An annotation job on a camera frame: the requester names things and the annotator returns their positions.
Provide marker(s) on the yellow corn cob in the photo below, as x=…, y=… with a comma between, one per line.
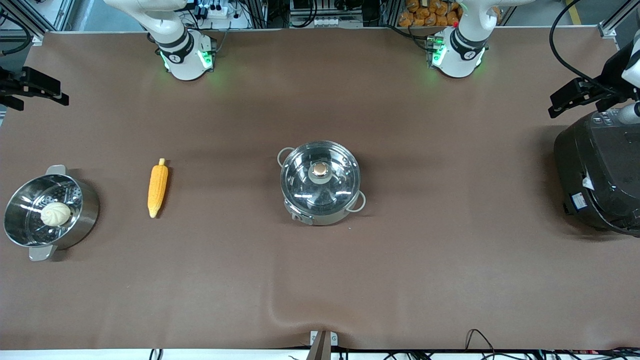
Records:
x=158, y=187

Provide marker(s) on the white power strip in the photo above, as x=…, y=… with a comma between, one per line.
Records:
x=217, y=10
x=336, y=21

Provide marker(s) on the glass pot lid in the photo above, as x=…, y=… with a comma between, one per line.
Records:
x=320, y=175

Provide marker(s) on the black rice cooker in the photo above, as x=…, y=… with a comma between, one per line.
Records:
x=595, y=175

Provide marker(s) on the brown table mat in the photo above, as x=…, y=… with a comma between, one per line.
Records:
x=320, y=280

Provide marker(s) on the white steamed bun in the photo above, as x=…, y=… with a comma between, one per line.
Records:
x=55, y=214

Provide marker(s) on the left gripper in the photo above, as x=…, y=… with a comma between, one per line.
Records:
x=611, y=76

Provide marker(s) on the stainless steel steamer pot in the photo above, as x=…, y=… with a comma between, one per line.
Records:
x=82, y=210

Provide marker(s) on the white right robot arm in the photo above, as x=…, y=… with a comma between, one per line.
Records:
x=182, y=50

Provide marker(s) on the pile of bread rolls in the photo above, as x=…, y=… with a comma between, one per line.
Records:
x=430, y=14

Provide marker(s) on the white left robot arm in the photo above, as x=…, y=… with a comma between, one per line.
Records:
x=460, y=50

